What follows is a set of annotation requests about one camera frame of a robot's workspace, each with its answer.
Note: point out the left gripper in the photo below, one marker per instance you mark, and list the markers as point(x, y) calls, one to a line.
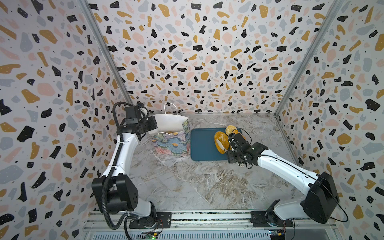
point(152, 121)

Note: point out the large seeded oval loaf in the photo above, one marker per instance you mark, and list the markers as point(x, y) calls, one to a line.
point(221, 142)

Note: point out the floral paper gift bag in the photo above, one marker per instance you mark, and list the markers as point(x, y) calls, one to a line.
point(172, 136)

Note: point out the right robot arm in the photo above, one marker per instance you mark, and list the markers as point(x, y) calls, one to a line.
point(319, 195)

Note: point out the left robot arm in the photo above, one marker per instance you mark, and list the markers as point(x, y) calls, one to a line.
point(117, 196)

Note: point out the teal plastic tray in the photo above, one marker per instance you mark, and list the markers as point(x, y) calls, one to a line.
point(203, 148)

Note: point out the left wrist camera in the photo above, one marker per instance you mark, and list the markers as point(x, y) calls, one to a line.
point(136, 114)

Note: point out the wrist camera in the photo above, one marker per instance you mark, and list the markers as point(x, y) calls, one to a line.
point(237, 139)
point(136, 114)

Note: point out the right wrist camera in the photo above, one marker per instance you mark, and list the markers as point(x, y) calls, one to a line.
point(237, 139)

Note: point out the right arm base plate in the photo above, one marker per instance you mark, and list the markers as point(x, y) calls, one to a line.
point(264, 219)

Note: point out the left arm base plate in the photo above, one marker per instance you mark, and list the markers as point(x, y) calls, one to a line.
point(159, 220)

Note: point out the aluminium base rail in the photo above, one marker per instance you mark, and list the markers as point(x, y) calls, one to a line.
point(211, 225)

